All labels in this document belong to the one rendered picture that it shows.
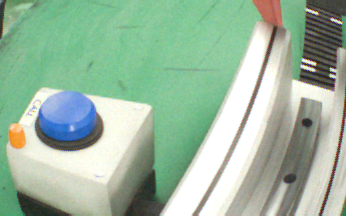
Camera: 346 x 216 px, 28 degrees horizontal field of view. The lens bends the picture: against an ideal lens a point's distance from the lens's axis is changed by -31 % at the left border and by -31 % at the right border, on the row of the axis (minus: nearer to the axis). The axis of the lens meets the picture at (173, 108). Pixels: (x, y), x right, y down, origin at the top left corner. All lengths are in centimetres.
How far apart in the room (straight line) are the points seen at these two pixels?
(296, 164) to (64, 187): 13
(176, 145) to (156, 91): 6
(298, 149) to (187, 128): 14
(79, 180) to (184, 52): 25
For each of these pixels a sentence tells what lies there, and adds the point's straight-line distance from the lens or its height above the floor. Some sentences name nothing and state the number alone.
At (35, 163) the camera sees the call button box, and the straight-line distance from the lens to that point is 44.
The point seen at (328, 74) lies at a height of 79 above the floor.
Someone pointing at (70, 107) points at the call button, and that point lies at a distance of 46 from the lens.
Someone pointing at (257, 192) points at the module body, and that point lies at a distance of 44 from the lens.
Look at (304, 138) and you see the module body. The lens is 46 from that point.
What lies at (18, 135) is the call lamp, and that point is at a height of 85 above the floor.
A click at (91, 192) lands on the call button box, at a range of 43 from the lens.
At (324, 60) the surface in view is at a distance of 65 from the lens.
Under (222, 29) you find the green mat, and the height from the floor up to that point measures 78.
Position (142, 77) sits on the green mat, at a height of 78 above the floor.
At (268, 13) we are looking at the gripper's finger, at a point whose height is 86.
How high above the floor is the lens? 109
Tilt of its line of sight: 31 degrees down
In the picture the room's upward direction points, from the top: straight up
